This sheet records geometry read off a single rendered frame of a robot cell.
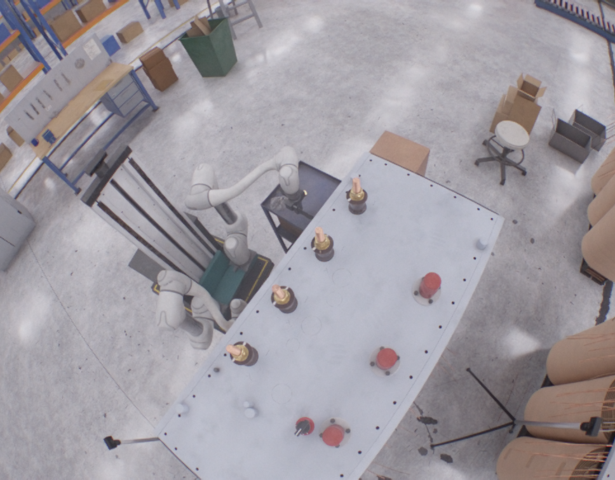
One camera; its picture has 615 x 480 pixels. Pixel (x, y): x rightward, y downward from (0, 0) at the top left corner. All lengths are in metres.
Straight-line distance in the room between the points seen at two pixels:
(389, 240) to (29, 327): 4.39
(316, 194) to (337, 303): 1.02
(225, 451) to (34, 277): 4.12
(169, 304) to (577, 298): 3.27
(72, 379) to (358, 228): 3.38
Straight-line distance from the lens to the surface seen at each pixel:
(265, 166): 1.90
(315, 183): 2.23
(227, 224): 2.44
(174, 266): 2.17
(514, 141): 3.39
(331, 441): 1.16
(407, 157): 2.30
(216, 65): 5.20
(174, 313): 1.74
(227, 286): 2.56
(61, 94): 5.47
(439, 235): 1.48
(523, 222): 3.44
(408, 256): 1.42
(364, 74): 4.65
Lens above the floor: 2.65
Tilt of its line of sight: 62 degrees down
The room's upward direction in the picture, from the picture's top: 19 degrees counter-clockwise
